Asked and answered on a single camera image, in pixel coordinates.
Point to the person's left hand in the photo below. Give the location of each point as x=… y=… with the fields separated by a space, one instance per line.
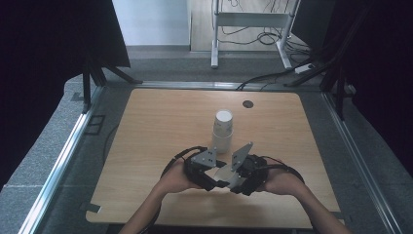
x=177 y=180

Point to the black tape piece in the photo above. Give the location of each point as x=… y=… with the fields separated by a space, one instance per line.
x=91 y=207

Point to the white paper cup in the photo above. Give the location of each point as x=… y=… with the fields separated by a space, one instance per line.
x=223 y=122
x=222 y=144

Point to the white power strip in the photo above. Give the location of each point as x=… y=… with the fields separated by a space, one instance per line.
x=304 y=68

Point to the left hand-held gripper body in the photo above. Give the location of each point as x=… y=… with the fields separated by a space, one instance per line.
x=198 y=169

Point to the black tripod stand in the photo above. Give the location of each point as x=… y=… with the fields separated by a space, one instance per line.
x=86 y=87
x=339 y=97

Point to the black curtain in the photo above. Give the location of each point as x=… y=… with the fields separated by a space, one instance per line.
x=383 y=65
x=39 y=65

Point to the person's right hand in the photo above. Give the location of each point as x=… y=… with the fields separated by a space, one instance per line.
x=282 y=182

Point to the white metal stand frame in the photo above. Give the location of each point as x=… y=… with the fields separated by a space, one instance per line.
x=250 y=19

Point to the dark round table grommet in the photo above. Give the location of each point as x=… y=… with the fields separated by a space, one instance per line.
x=248 y=104

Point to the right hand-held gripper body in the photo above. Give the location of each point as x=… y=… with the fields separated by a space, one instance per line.
x=256 y=172

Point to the aluminium rail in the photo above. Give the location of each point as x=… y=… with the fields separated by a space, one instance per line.
x=357 y=152
x=61 y=156
x=195 y=85

